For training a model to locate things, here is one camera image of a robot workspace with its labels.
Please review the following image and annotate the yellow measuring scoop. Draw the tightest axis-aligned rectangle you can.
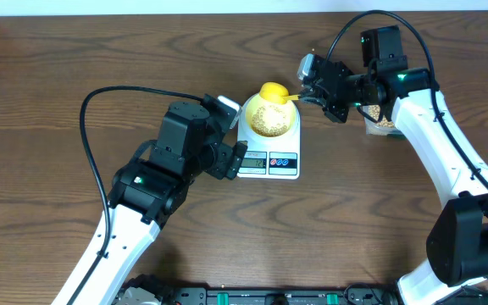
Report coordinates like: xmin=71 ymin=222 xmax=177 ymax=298
xmin=259 ymin=82 xmax=299 ymax=104

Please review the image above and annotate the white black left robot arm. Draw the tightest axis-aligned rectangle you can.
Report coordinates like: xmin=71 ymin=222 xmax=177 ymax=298
xmin=54 ymin=96 xmax=247 ymax=304

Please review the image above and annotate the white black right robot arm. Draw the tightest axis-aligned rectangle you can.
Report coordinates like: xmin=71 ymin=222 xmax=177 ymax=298
xmin=297 ymin=25 xmax=488 ymax=304

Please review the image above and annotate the yellow bowl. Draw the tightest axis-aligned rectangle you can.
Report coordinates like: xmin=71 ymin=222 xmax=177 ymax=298
xmin=245 ymin=94 xmax=297 ymax=137

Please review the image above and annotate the white digital kitchen scale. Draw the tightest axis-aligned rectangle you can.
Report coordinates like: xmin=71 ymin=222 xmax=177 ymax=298
xmin=237 ymin=97 xmax=301 ymax=180

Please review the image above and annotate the clear plastic soybean container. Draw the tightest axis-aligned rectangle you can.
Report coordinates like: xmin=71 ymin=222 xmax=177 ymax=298
xmin=362 ymin=105 xmax=404 ymax=138

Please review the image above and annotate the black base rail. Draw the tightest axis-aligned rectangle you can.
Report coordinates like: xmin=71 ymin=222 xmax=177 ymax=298
xmin=112 ymin=274 xmax=403 ymax=305

